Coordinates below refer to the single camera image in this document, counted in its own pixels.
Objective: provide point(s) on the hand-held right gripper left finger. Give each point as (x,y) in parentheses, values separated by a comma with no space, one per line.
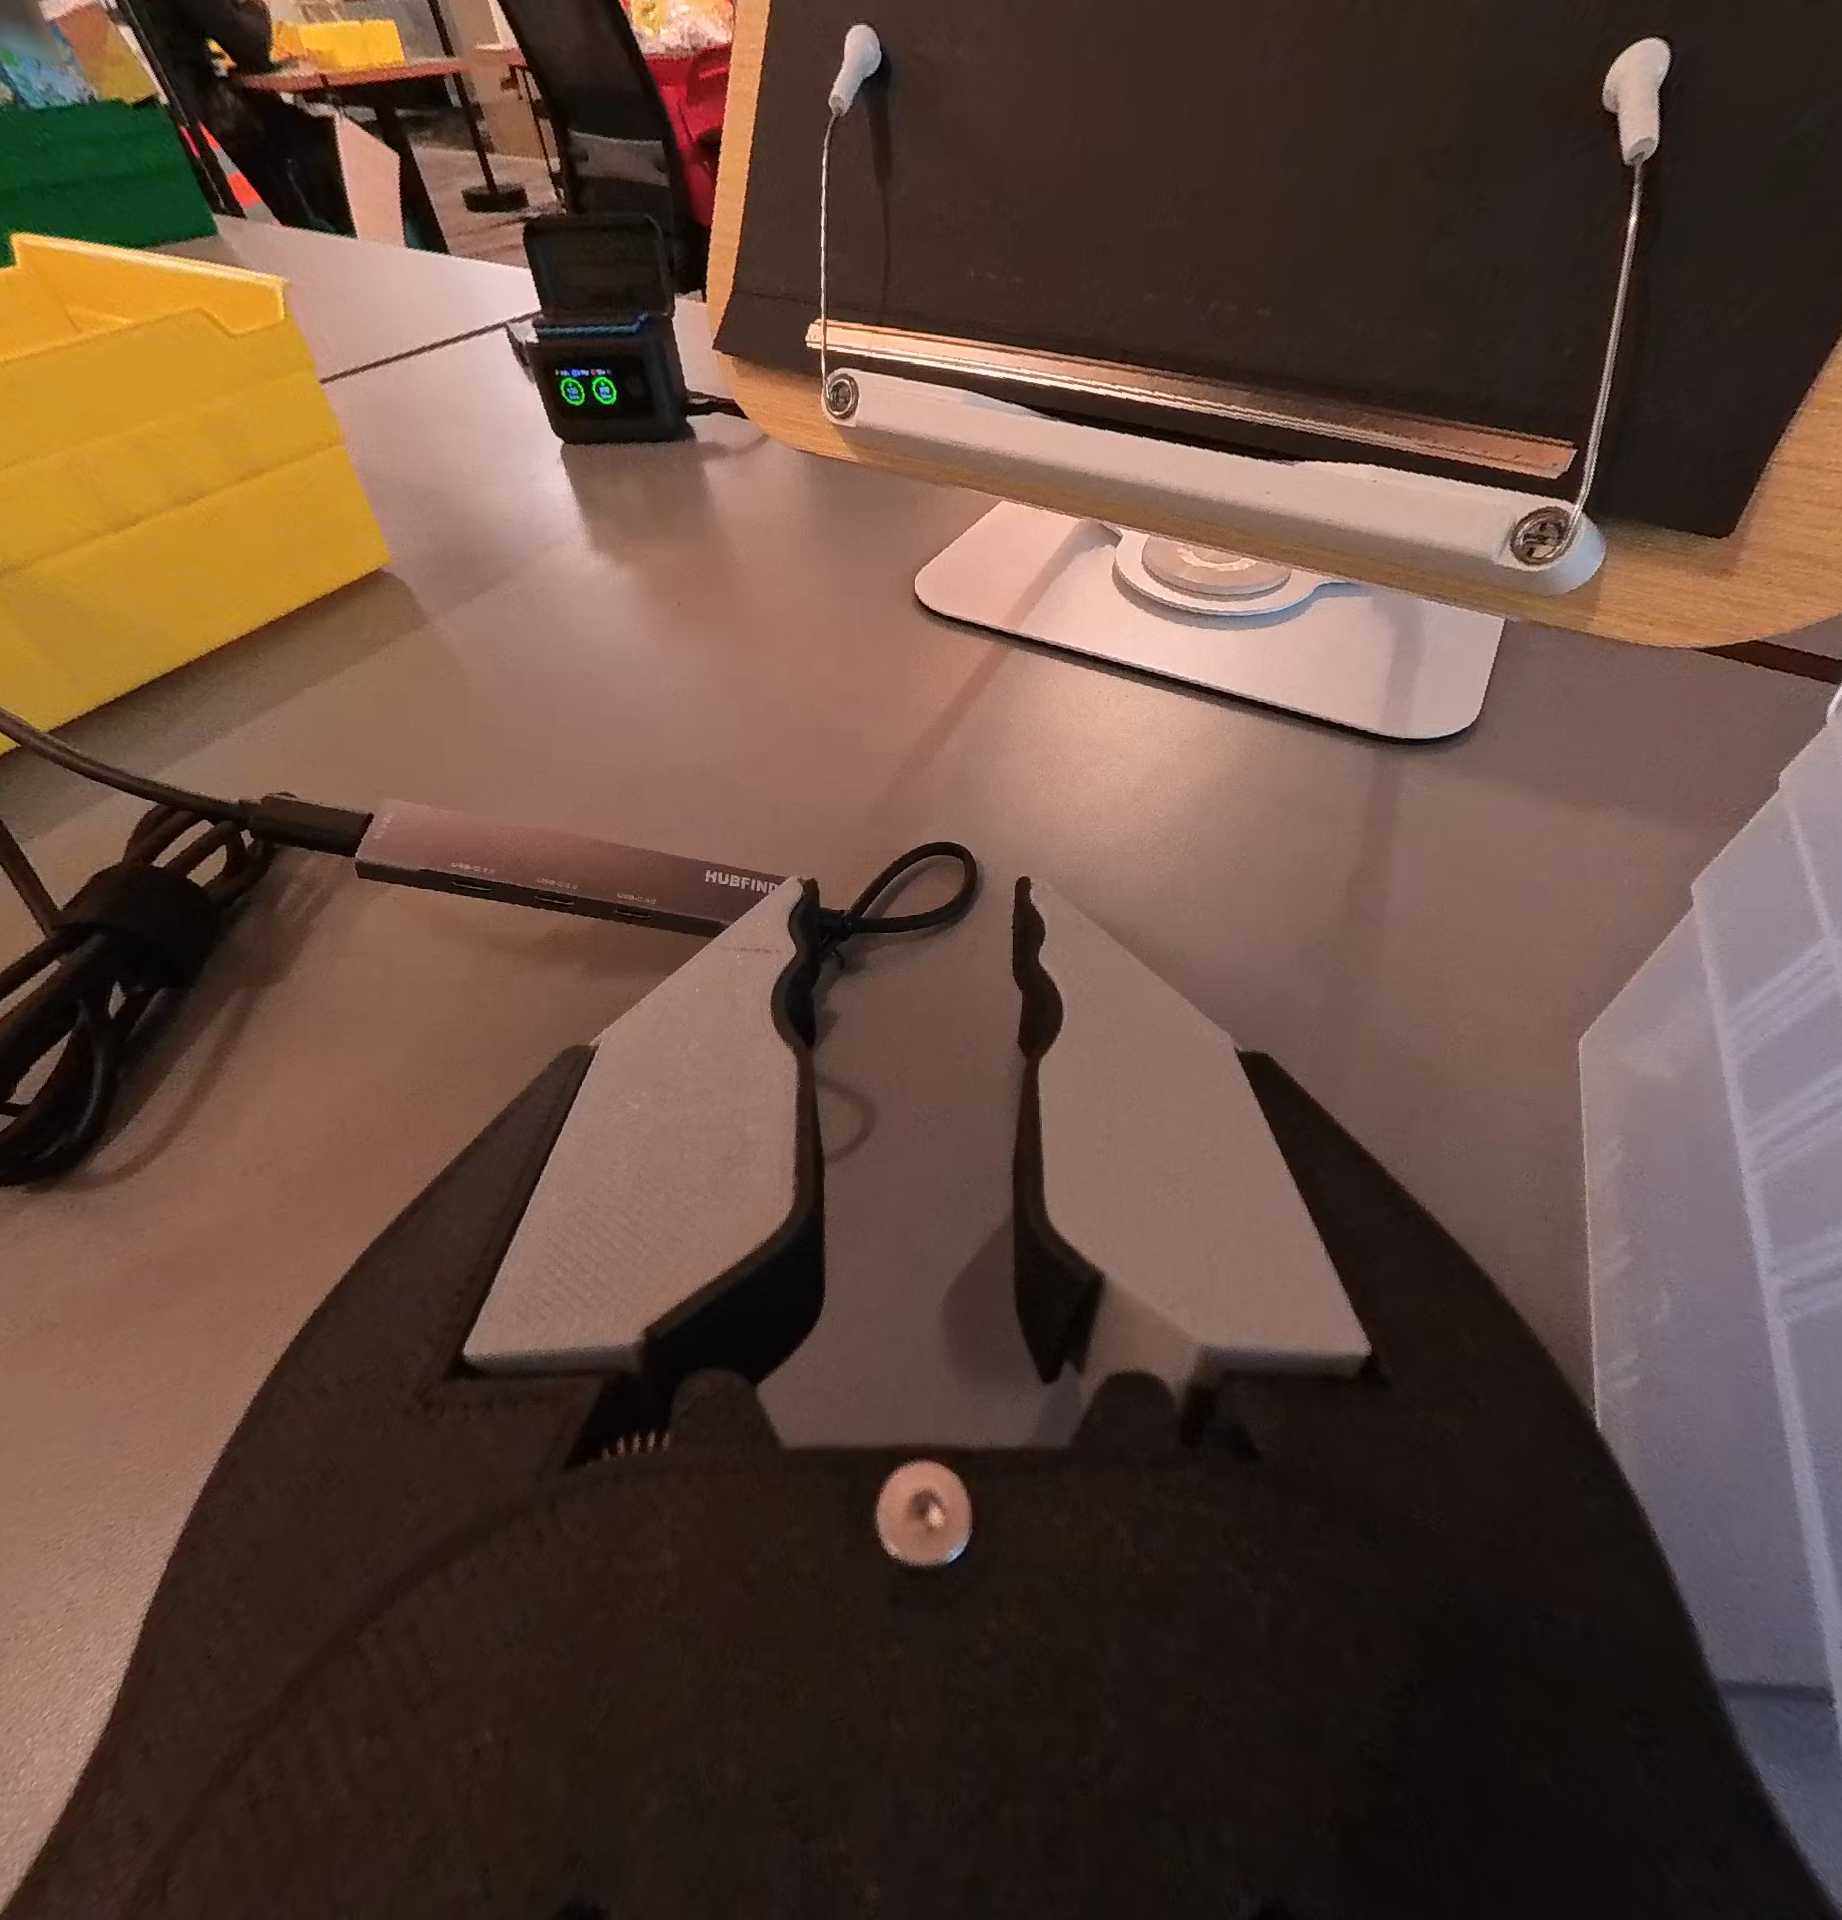
(667,1170)

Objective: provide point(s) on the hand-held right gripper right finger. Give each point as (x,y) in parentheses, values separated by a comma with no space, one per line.
(1178,1187)

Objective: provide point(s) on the grey usb hub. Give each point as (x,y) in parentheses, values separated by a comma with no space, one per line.
(560,867)

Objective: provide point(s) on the clear plastic organizer box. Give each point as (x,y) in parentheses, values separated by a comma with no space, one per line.
(1763,1201)

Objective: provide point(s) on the thin black rod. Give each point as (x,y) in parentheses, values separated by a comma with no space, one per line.
(5,847)

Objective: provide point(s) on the black charging case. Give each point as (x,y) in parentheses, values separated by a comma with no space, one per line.
(607,382)

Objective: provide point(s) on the yellow plastic bin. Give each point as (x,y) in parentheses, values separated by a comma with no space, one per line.
(141,450)

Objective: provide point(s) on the black sheet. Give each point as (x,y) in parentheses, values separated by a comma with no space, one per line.
(1237,196)

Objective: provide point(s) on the black mesh office chair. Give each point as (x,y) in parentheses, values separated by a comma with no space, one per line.
(599,90)

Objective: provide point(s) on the green plastic bin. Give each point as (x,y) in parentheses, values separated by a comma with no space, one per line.
(82,180)

